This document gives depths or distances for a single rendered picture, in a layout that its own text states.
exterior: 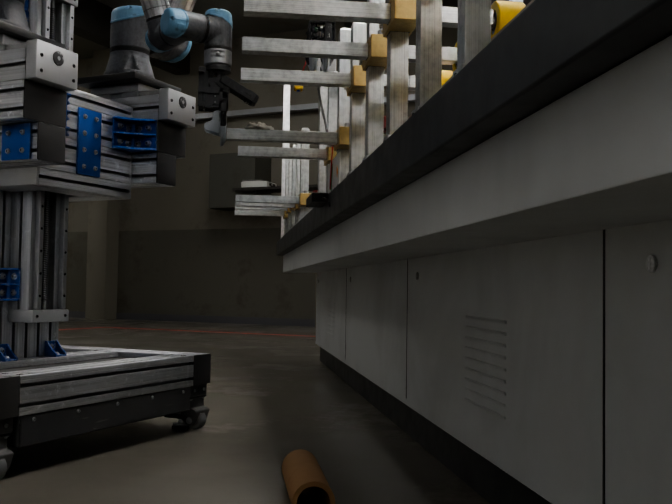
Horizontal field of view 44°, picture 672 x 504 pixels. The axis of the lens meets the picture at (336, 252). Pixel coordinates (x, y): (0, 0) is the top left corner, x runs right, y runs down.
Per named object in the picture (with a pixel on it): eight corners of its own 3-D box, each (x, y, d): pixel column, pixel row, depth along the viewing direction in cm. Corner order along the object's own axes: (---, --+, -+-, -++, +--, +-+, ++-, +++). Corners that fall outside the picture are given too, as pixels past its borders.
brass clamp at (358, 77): (350, 85, 198) (351, 64, 198) (343, 98, 211) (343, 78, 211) (376, 86, 199) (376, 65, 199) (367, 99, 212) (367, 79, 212)
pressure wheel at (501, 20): (495, -9, 155) (483, 24, 161) (502, 20, 150) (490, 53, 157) (525, -7, 156) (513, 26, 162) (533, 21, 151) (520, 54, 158)
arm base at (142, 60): (92, 79, 244) (93, 46, 244) (125, 91, 258) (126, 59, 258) (133, 74, 238) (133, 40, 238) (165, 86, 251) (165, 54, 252)
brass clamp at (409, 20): (391, 18, 148) (391, -10, 148) (377, 40, 162) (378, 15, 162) (424, 20, 149) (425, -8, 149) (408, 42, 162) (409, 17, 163)
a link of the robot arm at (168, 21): (153, 42, 221) (190, 49, 227) (171, 32, 212) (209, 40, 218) (153, 13, 221) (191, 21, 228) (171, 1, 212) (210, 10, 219)
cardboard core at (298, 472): (292, 481, 151) (282, 449, 181) (291, 526, 151) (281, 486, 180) (335, 481, 152) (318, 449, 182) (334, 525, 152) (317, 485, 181)
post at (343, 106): (337, 197, 229) (340, 26, 231) (336, 198, 232) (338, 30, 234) (350, 197, 229) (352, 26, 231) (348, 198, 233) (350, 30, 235)
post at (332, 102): (326, 224, 253) (329, 70, 255) (325, 225, 257) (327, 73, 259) (338, 225, 254) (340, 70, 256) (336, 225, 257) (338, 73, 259)
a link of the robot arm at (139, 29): (100, 49, 247) (101, 4, 247) (135, 59, 258) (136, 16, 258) (128, 42, 240) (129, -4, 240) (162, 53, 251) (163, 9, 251)
